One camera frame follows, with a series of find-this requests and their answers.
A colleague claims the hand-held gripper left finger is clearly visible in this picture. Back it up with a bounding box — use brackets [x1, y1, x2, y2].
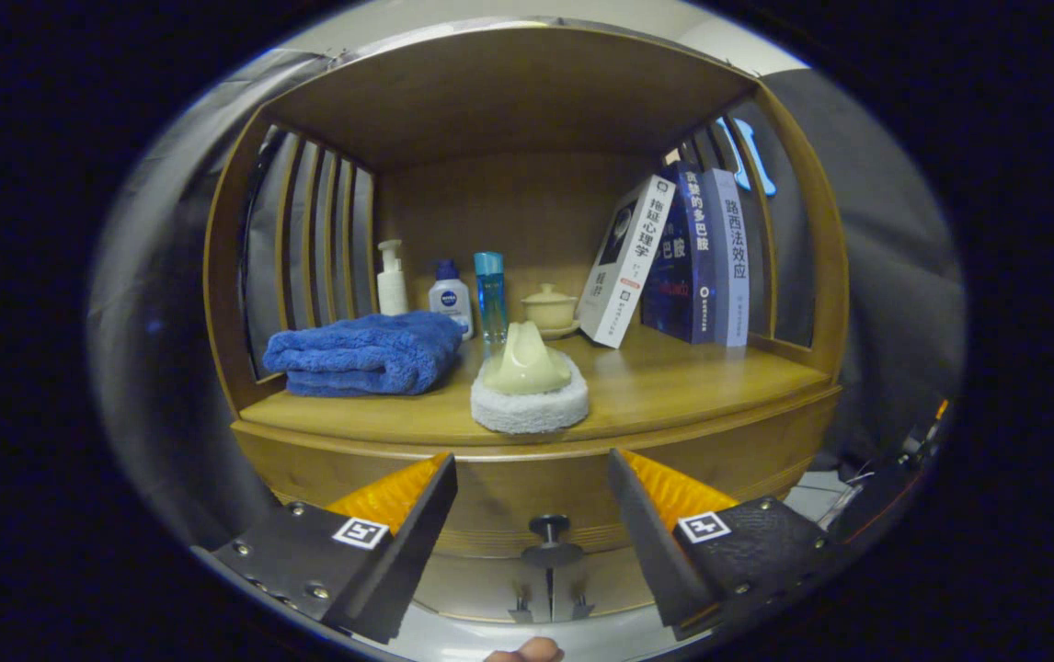
[191, 453, 457, 645]

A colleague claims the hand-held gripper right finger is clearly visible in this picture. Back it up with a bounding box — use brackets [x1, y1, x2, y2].
[607, 450, 854, 642]

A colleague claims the wooden drawer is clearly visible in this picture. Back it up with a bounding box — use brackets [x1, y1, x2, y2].
[233, 386, 842, 571]

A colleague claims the cream handled scrub brush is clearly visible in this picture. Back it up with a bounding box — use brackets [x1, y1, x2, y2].
[470, 321, 590, 435]

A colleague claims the wooden cabinet door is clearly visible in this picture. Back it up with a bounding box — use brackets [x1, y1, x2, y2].
[550, 547, 652, 619]
[412, 552, 551, 623]

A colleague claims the wooden countertop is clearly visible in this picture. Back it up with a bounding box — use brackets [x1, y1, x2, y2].
[237, 322, 836, 449]

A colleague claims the wooden cabinet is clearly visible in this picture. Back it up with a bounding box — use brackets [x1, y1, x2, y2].
[203, 23, 850, 626]

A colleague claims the blue folded towel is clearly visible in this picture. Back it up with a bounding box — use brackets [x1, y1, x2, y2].
[262, 311, 468, 398]

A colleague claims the black and orange equipment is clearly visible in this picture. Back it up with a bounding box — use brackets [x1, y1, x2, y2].
[826, 398, 951, 543]

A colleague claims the white bottle with blue cap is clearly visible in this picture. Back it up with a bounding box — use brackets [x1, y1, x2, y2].
[428, 259, 475, 339]

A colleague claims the cream lidded teacup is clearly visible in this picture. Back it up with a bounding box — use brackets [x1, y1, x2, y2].
[521, 283, 580, 339]

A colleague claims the white pump bottle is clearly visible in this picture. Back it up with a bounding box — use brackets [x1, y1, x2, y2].
[376, 239, 409, 316]

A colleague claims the clear blue bottle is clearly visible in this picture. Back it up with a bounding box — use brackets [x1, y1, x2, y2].
[475, 252, 508, 355]

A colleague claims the white book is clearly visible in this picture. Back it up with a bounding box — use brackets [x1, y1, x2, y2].
[577, 175, 677, 349]

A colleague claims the dark blue book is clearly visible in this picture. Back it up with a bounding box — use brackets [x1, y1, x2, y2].
[640, 162, 716, 345]

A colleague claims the pale lavender book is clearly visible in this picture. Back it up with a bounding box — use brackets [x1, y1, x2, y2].
[704, 168, 751, 348]

